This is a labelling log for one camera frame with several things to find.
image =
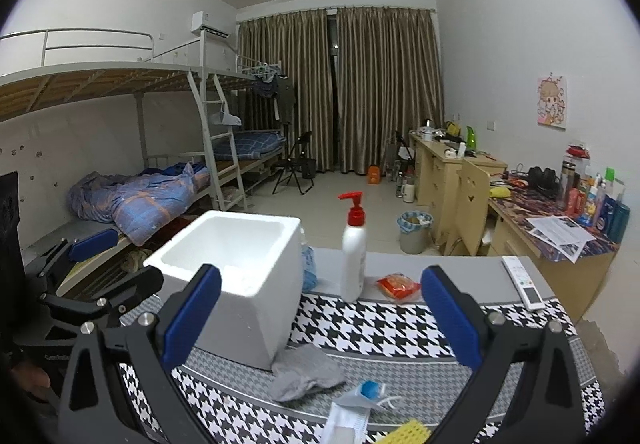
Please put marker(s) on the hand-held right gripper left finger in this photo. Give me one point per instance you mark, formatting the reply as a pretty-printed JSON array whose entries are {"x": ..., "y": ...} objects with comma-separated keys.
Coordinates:
[{"x": 192, "y": 319}]

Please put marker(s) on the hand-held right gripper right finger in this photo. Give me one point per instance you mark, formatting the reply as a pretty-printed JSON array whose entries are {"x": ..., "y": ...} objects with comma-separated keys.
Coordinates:
[{"x": 447, "y": 319}]

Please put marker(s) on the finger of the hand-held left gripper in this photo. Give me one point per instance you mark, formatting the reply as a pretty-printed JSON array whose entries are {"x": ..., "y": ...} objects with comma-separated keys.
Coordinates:
[
  {"x": 135, "y": 286},
  {"x": 92, "y": 244}
]

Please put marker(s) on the white foam box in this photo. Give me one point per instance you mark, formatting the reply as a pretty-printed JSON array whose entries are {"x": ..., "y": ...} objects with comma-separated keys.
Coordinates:
[{"x": 240, "y": 294}]

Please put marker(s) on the blue face mask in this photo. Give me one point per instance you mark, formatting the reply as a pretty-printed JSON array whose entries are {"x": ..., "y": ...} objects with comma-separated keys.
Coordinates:
[{"x": 357, "y": 396}]

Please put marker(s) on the white squeeze tube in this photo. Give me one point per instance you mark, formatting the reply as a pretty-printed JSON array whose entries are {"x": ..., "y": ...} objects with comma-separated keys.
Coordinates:
[{"x": 342, "y": 434}]

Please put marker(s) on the person's left hand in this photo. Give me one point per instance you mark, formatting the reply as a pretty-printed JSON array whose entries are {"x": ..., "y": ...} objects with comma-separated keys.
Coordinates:
[{"x": 35, "y": 381}]

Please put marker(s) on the houndstooth tablecloth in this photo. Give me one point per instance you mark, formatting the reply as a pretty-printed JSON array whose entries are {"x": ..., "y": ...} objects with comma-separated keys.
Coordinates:
[{"x": 400, "y": 329}]

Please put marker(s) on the red snack packet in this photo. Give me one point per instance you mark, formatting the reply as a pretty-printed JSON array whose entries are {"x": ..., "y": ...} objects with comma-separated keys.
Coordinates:
[{"x": 399, "y": 286}]

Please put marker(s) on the blue plaid quilt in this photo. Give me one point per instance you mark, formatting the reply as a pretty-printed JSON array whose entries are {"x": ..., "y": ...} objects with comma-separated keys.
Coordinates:
[{"x": 145, "y": 204}]

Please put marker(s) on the white remote control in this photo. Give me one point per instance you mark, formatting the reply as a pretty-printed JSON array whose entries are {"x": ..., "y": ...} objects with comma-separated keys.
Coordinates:
[{"x": 522, "y": 283}]

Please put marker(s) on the trash bin with blue bag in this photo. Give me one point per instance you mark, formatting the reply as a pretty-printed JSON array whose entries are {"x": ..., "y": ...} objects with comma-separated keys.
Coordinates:
[{"x": 415, "y": 236}]

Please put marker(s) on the white pump bottle red pump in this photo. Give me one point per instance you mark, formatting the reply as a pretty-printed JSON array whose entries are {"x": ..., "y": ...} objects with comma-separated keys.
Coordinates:
[{"x": 354, "y": 264}]

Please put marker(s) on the desk with printed cover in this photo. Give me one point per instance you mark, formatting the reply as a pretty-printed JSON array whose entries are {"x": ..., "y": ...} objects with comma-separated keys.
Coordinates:
[{"x": 550, "y": 274}]

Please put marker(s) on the light wooden chair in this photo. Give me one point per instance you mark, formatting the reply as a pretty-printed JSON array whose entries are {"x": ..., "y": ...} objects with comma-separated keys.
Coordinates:
[{"x": 470, "y": 204}]

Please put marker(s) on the yellow sponge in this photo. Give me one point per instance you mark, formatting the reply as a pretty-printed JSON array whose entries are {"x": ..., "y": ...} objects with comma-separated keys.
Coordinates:
[{"x": 404, "y": 434}]

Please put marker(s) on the grey sock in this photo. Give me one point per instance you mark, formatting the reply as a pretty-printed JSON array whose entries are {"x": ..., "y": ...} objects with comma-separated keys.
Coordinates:
[{"x": 305, "y": 374}]

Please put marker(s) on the clear blue sanitizer bottle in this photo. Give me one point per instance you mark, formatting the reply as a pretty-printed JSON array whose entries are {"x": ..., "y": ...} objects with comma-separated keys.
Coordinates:
[{"x": 309, "y": 269}]

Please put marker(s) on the yellow cloth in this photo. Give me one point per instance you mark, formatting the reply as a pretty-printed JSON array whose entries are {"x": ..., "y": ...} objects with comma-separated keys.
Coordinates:
[{"x": 500, "y": 192}]

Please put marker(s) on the printed paper sheets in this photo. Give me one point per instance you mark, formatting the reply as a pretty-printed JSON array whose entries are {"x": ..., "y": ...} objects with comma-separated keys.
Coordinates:
[{"x": 562, "y": 231}]

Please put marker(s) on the light wooden desk with drawers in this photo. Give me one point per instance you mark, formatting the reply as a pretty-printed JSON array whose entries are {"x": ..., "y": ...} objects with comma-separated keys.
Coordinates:
[{"x": 430, "y": 174}]

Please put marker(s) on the orange container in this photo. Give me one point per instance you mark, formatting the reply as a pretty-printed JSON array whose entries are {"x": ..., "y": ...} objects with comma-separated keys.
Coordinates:
[{"x": 374, "y": 175}]

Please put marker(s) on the white metal bunk bed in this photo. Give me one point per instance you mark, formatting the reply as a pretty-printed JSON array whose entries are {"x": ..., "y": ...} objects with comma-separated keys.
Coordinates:
[{"x": 100, "y": 76}]

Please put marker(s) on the black headphones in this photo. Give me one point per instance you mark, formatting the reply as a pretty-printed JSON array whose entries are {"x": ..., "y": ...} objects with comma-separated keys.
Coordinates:
[{"x": 544, "y": 179}]

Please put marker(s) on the green bottle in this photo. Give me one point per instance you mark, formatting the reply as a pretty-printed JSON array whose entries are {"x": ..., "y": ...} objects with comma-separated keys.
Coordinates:
[{"x": 471, "y": 138}]

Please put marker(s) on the black folding chair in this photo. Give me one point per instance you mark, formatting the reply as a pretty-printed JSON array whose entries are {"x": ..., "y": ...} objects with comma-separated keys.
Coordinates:
[{"x": 295, "y": 164}]

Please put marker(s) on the blue plaid mattress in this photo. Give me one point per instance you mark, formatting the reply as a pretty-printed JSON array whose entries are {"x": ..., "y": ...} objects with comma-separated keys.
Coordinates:
[{"x": 257, "y": 144}]

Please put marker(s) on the row of toiletry bottles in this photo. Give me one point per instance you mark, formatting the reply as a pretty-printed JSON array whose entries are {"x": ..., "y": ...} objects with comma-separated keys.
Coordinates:
[{"x": 597, "y": 204}]

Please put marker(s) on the hanging dark clothes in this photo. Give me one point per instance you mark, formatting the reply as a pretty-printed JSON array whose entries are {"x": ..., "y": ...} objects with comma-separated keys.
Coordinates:
[{"x": 272, "y": 91}]

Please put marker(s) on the brown curtain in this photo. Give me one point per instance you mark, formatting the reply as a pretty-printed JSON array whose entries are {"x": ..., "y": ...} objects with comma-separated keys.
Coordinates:
[
  {"x": 390, "y": 89},
  {"x": 285, "y": 89}
]

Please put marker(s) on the white air conditioner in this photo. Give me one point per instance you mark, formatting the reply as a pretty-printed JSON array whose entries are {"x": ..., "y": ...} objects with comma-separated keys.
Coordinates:
[{"x": 210, "y": 26}]

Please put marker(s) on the cartoon wall poster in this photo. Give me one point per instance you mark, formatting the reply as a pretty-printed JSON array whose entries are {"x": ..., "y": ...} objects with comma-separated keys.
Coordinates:
[{"x": 552, "y": 101}]

